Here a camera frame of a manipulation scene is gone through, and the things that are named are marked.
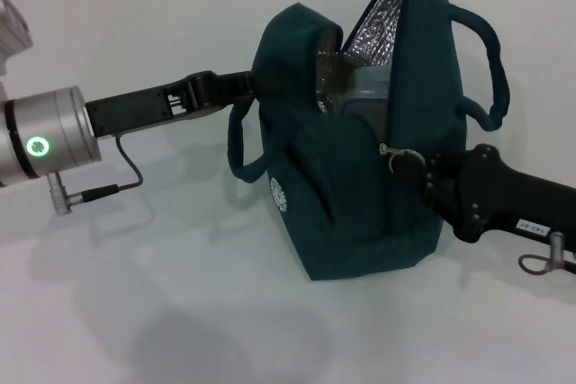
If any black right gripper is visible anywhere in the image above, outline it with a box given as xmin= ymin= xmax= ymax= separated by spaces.
xmin=391 ymin=143 xmax=576 ymax=254

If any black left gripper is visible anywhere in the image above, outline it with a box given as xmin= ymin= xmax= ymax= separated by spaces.
xmin=85 ymin=69 xmax=256 ymax=138

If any dark teal insulated lunch bag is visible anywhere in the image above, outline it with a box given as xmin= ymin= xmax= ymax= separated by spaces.
xmin=227 ymin=0 xmax=510 ymax=284

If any clear plastic container blue lid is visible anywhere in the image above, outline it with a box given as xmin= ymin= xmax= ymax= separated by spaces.
xmin=344 ymin=65 xmax=400 ymax=138

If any right arm cable with connector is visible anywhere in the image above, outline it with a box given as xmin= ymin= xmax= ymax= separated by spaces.
xmin=517 ymin=230 xmax=576 ymax=277

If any arm cable with connector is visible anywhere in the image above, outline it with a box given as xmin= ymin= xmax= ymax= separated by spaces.
xmin=517 ymin=230 xmax=576 ymax=277
xmin=47 ymin=134 xmax=144 ymax=218

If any left arm cable with connector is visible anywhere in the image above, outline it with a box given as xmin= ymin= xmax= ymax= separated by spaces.
xmin=47 ymin=134 xmax=144 ymax=218

